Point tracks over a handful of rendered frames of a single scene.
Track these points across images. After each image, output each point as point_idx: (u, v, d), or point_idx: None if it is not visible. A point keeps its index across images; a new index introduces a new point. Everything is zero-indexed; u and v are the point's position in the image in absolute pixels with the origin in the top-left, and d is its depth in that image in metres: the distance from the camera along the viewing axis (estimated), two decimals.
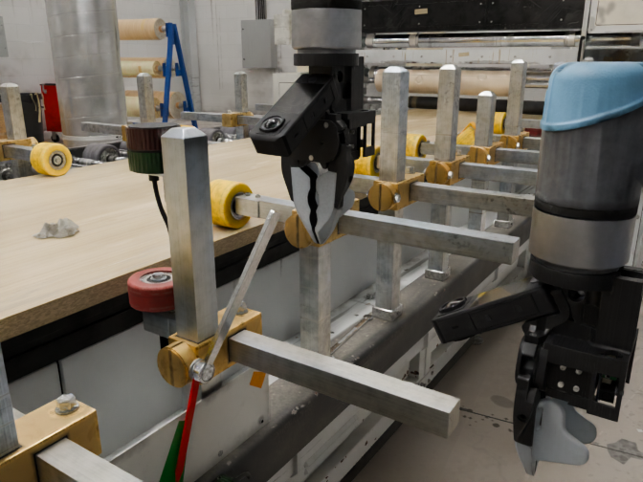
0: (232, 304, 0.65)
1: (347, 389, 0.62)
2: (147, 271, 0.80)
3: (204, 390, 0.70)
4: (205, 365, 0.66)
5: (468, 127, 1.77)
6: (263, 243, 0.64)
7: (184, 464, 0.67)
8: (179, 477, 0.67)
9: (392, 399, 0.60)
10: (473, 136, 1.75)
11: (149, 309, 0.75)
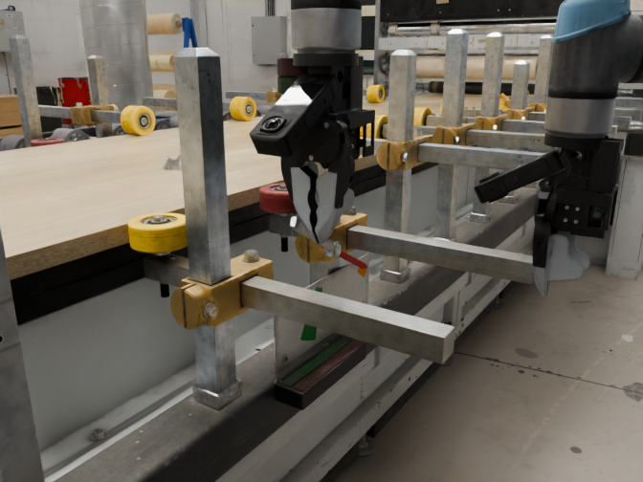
0: (320, 243, 0.78)
1: (450, 256, 0.82)
2: (272, 185, 1.00)
3: (329, 269, 0.90)
4: (333, 252, 0.85)
5: (498, 98, 1.97)
6: (304, 229, 0.71)
7: (363, 262, 0.96)
8: (365, 266, 0.97)
9: (487, 259, 0.79)
10: (503, 105, 1.94)
11: (279, 210, 0.95)
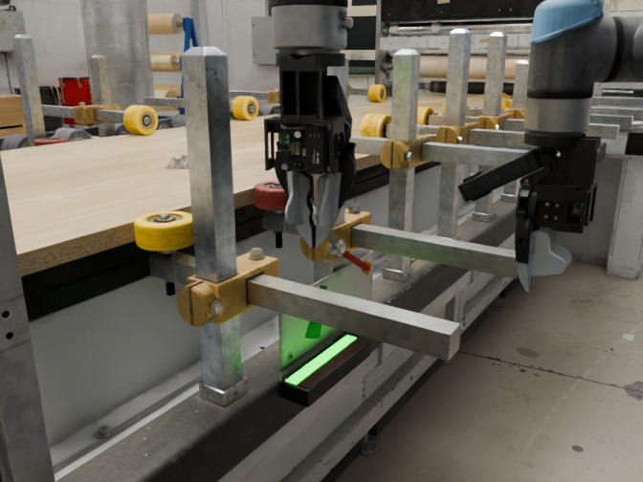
0: None
1: (438, 251, 0.84)
2: (266, 182, 1.01)
3: (334, 267, 0.90)
4: (338, 250, 0.85)
5: None
6: (315, 212, 0.71)
7: (365, 264, 0.96)
8: (368, 268, 0.97)
9: (474, 254, 0.81)
10: (505, 105, 1.95)
11: (274, 208, 0.96)
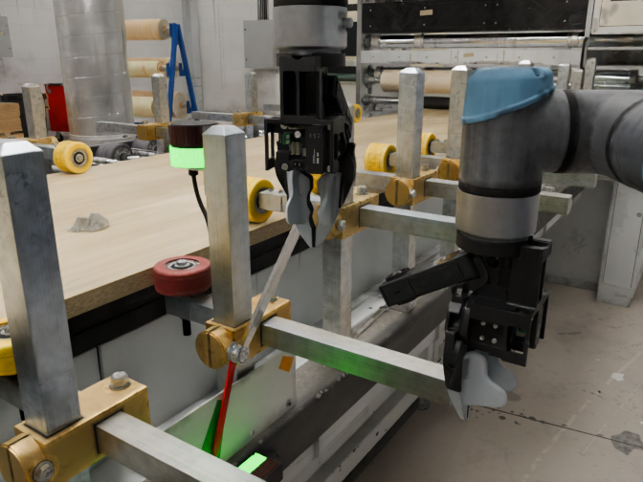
0: (268, 290, 0.69)
1: (358, 363, 0.68)
2: (171, 258, 0.85)
3: (239, 372, 0.75)
4: (242, 347, 0.70)
5: None
6: (297, 232, 0.69)
7: (220, 441, 0.72)
8: (216, 453, 0.71)
9: (399, 371, 0.65)
10: None
11: (174, 294, 0.80)
